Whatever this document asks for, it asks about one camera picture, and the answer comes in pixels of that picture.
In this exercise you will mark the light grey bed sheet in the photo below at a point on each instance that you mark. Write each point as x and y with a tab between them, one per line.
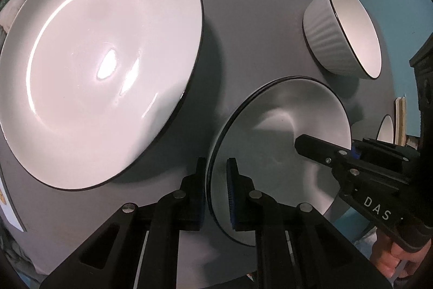
13	4

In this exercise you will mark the person's right hand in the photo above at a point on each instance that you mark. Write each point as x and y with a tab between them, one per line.
392	258

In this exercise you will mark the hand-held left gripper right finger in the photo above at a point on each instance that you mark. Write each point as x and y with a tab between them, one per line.
231	194

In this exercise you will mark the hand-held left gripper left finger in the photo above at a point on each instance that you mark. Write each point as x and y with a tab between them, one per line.
199	204

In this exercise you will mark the white smartphone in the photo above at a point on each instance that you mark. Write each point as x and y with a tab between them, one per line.
6	204

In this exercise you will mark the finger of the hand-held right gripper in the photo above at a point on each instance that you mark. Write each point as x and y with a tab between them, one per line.
385	157
318	150

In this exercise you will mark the wooden board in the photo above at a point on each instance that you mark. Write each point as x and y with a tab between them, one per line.
401	119

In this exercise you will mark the white ribbed bowl black rim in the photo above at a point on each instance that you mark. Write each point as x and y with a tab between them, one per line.
324	35
386	130

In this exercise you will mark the white plate with black rim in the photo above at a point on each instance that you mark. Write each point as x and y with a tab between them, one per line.
101	65
270	119

